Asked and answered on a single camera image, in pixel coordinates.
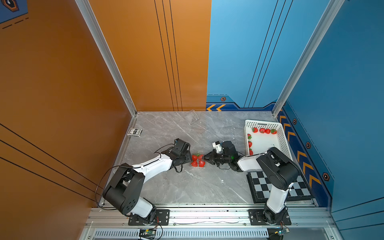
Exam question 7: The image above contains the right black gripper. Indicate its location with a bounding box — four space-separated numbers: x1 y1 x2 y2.
201 149 231 167

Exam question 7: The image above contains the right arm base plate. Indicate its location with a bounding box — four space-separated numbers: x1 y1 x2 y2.
248 209 292 226

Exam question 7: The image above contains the left green circuit board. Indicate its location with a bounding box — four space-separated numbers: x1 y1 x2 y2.
138 229 157 240

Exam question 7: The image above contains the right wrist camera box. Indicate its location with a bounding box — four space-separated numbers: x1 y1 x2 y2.
212 141 223 154

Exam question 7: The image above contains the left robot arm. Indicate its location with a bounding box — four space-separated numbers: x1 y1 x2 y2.
102 139 192 224

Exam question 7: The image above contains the right green circuit board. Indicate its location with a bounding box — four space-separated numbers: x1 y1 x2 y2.
275 228 290 238

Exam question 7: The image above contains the clear clamshell near wall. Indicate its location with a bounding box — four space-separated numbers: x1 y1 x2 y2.
185 110 200 125

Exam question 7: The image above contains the right aluminium corner post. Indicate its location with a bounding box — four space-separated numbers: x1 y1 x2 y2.
272 1 344 117

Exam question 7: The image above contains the aluminium front rail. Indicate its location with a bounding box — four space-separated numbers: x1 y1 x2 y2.
84 205 337 230

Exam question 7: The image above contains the black white checkerboard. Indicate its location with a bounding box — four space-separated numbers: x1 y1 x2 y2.
247 171 313 204

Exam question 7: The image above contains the white perforated plastic basket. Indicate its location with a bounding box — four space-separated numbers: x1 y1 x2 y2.
244 120 292 159

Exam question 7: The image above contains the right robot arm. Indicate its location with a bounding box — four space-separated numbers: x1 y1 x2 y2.
203 141 300 225

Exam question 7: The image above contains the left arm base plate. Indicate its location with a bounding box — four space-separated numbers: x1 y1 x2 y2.
128 209 170 226

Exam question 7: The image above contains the aluminium corner post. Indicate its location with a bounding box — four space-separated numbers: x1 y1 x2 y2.
272 1 344 117
75 0 137 118

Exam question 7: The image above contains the left aluminium corner post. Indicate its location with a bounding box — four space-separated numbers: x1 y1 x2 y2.
75 0 137 118

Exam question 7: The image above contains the clear plastic clamshell container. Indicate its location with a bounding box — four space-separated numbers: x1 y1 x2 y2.
191 154 205 163

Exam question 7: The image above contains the green circuit board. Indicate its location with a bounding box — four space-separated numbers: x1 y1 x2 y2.
275 228 290 238
138 229 157 240

